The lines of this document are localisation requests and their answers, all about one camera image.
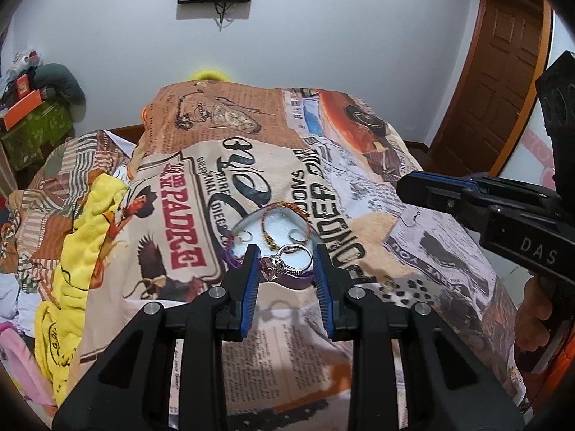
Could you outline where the silver gem ring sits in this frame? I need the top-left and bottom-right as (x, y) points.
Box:
(260, 243), (314, 283)

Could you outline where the printed newspaper-pattern bedspread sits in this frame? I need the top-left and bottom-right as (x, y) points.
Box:
(0, 81), (526, 431)

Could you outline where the purple heart-shaped tin box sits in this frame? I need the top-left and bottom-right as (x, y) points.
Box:
(223, 201), (321, 290)

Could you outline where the brown wooden door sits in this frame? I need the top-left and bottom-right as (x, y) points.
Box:
(426, 0), (552, 176)

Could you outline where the red gold bracelet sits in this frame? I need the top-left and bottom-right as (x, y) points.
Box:
(260, 201), (312, 252)

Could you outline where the white heart-decor wardrobe door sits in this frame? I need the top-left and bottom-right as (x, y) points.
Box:
(499, 11), (574, 189)

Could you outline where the orange box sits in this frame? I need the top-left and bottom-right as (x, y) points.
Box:
(3, 89), (43, 130)

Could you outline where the grey plush pillow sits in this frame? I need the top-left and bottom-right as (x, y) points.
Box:
(32, 63), (86, 105)

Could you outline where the yellow chair top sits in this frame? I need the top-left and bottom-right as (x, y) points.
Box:
(189, 69), (231, 82)

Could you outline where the person's right hand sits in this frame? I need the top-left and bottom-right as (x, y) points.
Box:
(515, 274), (553, 351)

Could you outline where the pink cloth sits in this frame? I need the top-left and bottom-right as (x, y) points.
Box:
(1, 322), (56, 407)

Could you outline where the green patterned cloth stand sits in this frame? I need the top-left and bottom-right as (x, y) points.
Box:
(1, 98), (73, 171)

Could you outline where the red small box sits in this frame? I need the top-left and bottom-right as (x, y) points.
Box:
(15, 74), (30, 99)

